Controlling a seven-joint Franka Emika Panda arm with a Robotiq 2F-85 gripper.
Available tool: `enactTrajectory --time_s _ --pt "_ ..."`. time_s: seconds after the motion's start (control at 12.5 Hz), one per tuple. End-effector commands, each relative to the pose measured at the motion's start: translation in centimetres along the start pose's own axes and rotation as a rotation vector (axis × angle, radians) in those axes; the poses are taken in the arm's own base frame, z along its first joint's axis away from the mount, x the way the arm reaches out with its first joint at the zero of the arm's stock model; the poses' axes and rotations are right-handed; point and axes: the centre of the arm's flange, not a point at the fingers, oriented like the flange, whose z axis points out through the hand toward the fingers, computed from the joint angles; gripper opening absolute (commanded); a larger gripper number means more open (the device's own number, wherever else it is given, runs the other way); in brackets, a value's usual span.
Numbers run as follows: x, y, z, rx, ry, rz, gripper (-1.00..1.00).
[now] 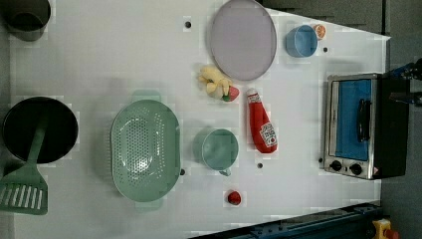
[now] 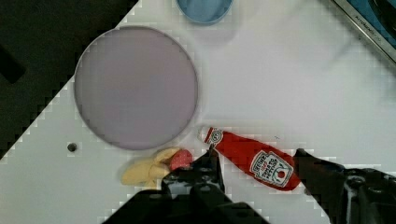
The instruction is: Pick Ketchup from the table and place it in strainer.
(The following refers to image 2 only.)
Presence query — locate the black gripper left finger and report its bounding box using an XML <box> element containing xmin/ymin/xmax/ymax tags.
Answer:
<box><xmin>161</xmin><ymin>146</ymin><xmax>225</xmax><ymax>199</ymax></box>

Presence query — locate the purple round plate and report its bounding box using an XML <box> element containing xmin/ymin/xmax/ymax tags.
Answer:
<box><xmin>74</xmin><ymin>26</ymin><xmax>199</xmax><ymax>150</ymax></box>

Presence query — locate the yellow felt banana peel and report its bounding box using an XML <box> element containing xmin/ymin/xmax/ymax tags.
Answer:
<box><xmin>120</xmin><ymin>147</ymin><xmax>181</xmax><ymax>189</ymax></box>

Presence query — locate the red felt strawberry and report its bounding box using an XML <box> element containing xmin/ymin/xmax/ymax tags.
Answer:
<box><xmin>169</xmin><ymin>149</ymin><xmax>193</xmax><ymax>171</ymax></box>

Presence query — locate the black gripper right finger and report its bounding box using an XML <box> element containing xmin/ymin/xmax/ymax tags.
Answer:
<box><xmin>293</xmin><ymin>148</ymin><xmax>396</xmax><ymax>224</ymax></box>

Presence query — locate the red felt ketchup bottle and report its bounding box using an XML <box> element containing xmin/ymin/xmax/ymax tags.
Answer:
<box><xmin>198</xmin><ymin>127</ymin><xmax>300</xmax><ymax>191</ymax></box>

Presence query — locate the stainless toaster oven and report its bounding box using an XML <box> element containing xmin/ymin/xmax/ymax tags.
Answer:
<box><xmin>328</xmin><ymin>0</ymin><xmax>396</xmax><ymax>63</ymax></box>

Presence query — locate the blue round bowl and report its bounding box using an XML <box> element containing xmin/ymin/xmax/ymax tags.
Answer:
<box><xmin>176</xmin><ymin>0</ymin><xmax>233</xmax><ymax>24</ymax></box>

